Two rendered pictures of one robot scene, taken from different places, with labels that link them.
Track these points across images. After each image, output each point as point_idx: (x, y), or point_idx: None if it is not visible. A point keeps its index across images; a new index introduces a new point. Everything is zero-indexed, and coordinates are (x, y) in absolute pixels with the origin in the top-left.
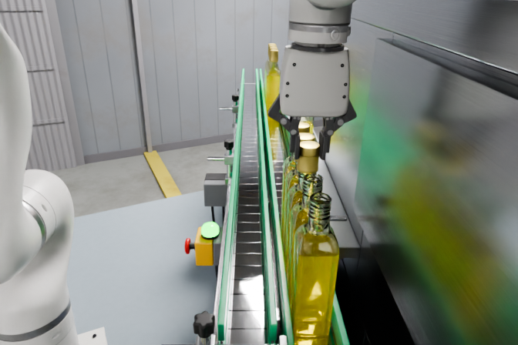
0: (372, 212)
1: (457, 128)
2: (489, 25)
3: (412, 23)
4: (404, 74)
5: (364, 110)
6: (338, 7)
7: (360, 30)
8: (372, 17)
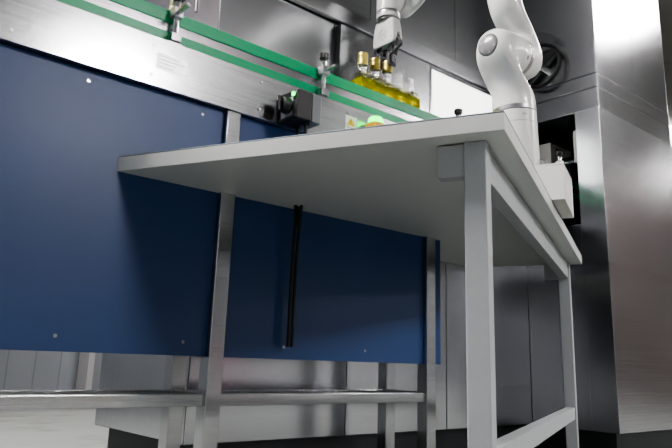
0: None
1: (400, 63)
2: None
3: (365, 27)
4: (370, 44)
5: (311, 58)
6: (404, 17)
7: (288, 7)
8: (326, 10)
